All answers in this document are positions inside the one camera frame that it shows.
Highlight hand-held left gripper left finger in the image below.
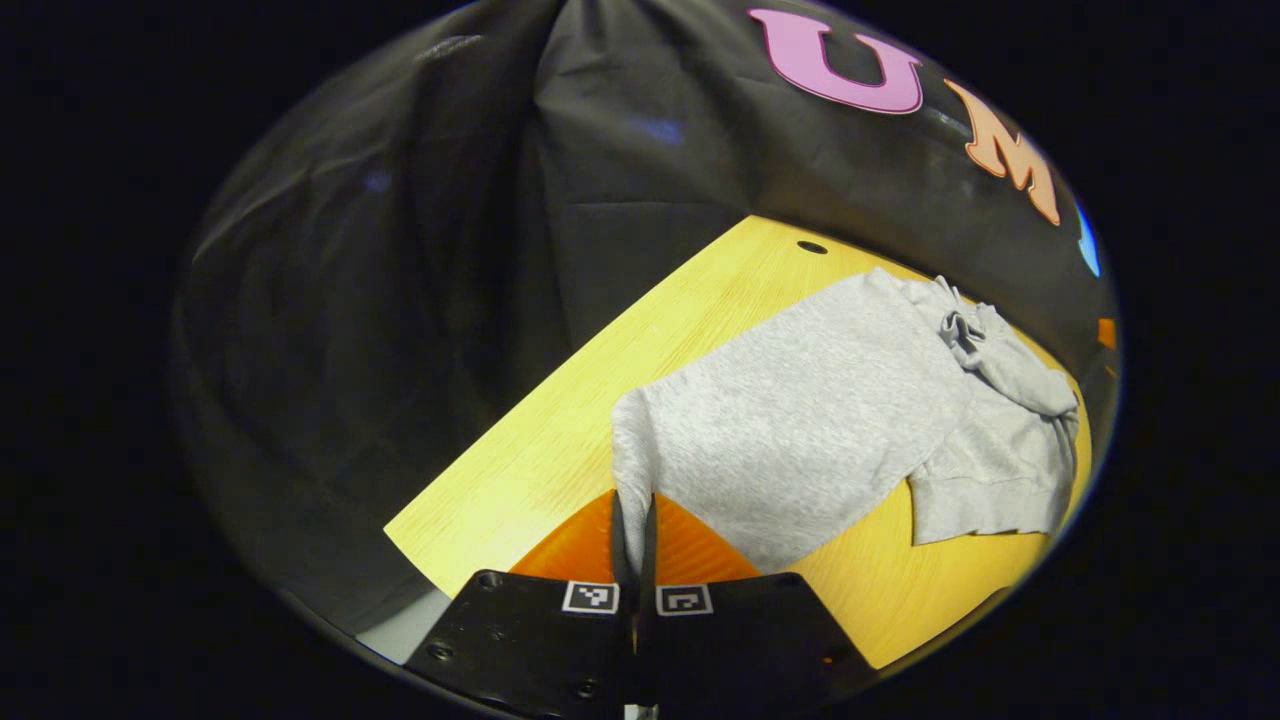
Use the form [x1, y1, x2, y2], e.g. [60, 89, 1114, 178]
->
[405, 490, 638, 720]

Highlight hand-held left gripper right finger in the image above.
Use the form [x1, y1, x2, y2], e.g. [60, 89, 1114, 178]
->
[637, 493, 881, 720]

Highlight grey zip-neck sweatshirt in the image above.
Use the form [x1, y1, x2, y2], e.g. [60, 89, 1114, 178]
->
[610, 267, 1083, 576]

